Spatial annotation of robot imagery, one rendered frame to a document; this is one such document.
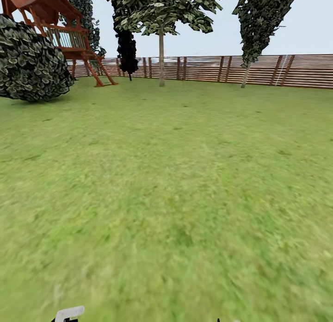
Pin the bush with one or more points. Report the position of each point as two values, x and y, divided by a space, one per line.
31 67

